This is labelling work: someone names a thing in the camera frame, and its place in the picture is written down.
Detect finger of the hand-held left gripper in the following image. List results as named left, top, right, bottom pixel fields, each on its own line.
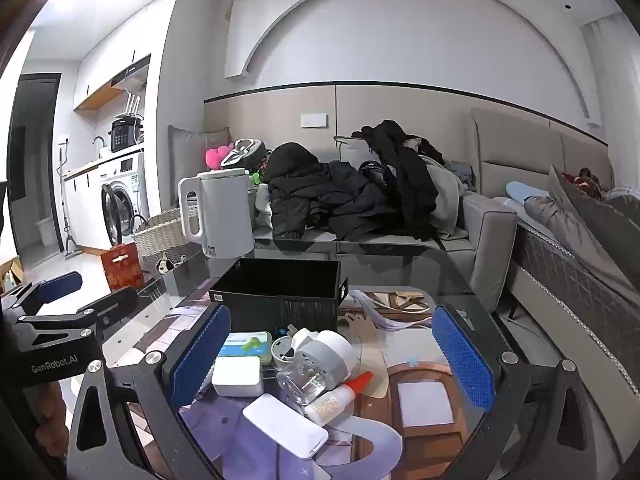
left=17, top=287, right=138, bottom=333
left=0, top=271, right=83, bottom=318

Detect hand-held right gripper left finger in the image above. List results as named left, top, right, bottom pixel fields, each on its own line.
left=67, top=304, right=233, bottom=480

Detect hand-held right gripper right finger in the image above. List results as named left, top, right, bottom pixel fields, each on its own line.
left=431, top=305, right=601, bottom=480

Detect white square box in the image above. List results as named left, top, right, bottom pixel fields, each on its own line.
left=211, top=356, right=264, bottom=398

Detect clear earplug case blue label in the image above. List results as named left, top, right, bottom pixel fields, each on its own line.
left=216, top=331, right=273, bottom=367

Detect white round ring holder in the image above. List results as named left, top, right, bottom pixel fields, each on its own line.
left=270, top=336, right=301, bottom=371

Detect black cardboard box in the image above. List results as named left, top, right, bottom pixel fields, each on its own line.
left=207, top=258, right=349, bottom=333

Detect white plug adapter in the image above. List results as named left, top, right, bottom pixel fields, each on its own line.
left=285, top=327, right=321, bottom=353

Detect grey round device clear bottle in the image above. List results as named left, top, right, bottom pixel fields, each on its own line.
left=275, top=330, right=357, bottom=406

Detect person's left hand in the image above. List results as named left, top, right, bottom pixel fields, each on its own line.
left=34, top=381, right=68, bottom=461

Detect red paper bag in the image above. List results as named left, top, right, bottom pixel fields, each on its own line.
left=100, top=242, right=146, bottom=291

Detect brown cardboard box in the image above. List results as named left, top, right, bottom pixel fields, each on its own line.
left=0, top=255, right=26, bottom=296

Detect printed cartoon table mat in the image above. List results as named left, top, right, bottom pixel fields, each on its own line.
left=107, top=285, right=501, bottom=480

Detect white wicker basket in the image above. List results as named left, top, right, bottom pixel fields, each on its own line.
left=131, top=207, right=201, bottom=273

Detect white kitchen counter cabinet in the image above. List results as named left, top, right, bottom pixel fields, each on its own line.
left=62, top=160, right=101, bottom=253

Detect mop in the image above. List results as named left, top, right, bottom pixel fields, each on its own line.
left=57, top=145, right=83, bottom=261

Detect white power bank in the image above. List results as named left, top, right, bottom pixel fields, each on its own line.
left=242, top=393, right=329, bottom=461

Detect grey bed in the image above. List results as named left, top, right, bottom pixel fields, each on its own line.
left=470, top=105, right=640, bottom=411

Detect grey sofa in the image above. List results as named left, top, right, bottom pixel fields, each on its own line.
left=167, top=125, right=518, bottom=311

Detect dark door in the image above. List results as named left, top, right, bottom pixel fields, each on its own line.
left=7, top=72, right=63, bottom=261

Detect glue bottle red cap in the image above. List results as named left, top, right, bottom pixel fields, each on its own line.
left=304, top=371, right=375, bottom=423

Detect white washing machine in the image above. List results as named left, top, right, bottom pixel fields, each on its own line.
left=97, top=152, right=151, bottom=251

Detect white electric kettle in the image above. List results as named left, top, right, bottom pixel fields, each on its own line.
left=178, top=167, right=255, bottom=260

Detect grey cushion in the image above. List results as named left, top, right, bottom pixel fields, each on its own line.
left=167, top=125, right=231, bottom=196

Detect grey garment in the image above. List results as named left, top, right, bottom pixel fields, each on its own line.
left=425, top=155, right=471, bottom=238

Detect black electric cooker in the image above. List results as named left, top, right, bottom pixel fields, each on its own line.
left=110, top=117, right=143, bottom=153

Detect light blue pillow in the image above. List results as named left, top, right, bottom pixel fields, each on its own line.
left=505, top=181, right=551, bottom=205

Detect pink plush toy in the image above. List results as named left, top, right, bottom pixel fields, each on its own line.
left=204, top=142, right=236, bottom=171

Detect grey duvet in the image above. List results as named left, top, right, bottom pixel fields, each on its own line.
left=522, top=165, right=640, bottom=306

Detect black coat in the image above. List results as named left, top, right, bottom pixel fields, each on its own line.
left=352, top=120, right=441, bottom=241

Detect black white helmet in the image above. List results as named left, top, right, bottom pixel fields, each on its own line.
left=220, top=138, right=268, bottom=168

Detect black puffer jacket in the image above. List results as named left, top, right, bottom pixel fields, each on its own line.
left=262, top=142, right=401, bottom=241

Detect white upper cabinets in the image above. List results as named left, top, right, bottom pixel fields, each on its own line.
left=72, top=50, right=151, bottom=111

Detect red cloth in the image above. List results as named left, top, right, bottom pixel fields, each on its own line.
left=562, top=167, right=606, bottom=201

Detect range hood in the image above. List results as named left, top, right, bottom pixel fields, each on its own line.
left=111, top=55, right=152, bottom=91

